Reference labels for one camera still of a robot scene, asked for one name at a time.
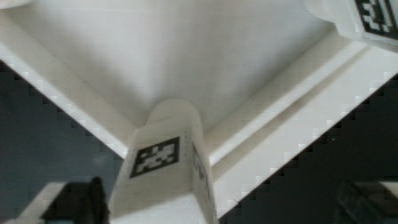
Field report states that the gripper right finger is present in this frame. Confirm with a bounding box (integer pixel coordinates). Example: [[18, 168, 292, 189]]
[[334, 181, 398, 224]]

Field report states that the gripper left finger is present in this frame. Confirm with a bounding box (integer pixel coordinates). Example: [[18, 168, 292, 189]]
[[14, 176, 112, 224]]

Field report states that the white table leg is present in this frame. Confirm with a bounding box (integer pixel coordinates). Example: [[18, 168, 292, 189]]
[[109, 99, 219, 224], [302, 0, 398, 53]]

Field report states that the white square table top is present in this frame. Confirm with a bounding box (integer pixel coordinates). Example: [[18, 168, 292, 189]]
[[0, 0, 398, 212]]

